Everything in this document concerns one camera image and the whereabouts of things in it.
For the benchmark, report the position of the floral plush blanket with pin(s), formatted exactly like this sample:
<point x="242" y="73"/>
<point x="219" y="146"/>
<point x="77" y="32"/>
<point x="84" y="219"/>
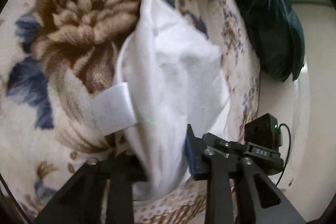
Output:
<point x="78" y="16"/>

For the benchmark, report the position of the teal plush blanket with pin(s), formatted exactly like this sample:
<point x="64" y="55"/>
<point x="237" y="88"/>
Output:
<point x="270" y="29"/>

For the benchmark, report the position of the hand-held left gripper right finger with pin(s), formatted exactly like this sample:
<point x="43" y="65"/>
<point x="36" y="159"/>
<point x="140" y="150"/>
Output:
<point x="193" y="158"/>

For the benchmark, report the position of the white t-shirt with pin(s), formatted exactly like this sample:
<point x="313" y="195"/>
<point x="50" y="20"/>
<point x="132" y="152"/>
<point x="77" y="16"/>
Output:
<point x="170" y="77"/>

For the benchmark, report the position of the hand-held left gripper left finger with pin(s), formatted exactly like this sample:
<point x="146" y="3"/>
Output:
<point x="118" y="187"/>

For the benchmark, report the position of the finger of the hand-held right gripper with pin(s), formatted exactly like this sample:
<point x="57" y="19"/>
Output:
<point x="223" y="144"/>

